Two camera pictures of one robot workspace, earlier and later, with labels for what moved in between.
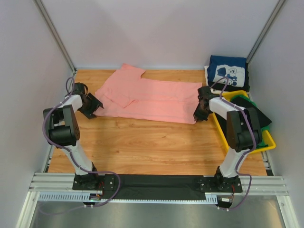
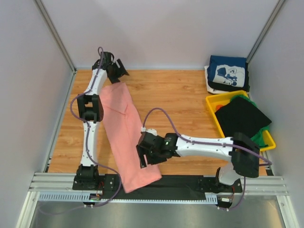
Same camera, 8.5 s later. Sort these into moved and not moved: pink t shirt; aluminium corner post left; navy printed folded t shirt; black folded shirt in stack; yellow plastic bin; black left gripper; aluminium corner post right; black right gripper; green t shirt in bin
Moved: pink t shirt; black right gripper; black left gripper
Not moved: yellow plastic bin; aluminium corner post right; navy printed folded t shirt; black folded shirt in stack; green t shirt in bin; aluminium corner post left
